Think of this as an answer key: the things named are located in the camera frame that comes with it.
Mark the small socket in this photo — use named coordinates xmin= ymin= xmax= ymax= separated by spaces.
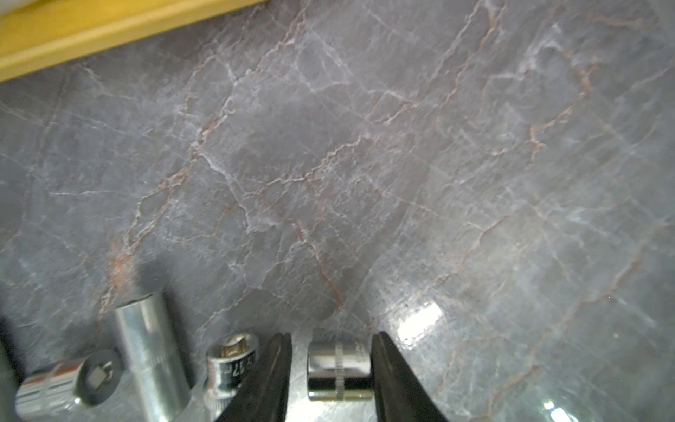
xmin=14 ymin=349 xmax=123 ymax=421

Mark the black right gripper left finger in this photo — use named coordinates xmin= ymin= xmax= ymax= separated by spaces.
xmin=216 ymin=333 xmax=293 ymax=422

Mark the short wide socket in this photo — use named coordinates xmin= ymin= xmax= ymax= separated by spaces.
xmin=307 ymin=341 xmax=374 ymax=402

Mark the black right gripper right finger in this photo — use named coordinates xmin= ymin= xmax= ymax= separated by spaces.
xmin=371 ymin=332 xmax=448 ymax=422

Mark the yellow serving tray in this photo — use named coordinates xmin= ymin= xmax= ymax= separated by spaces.
xmin=1 ymin=0 xmax=255 ymax=82

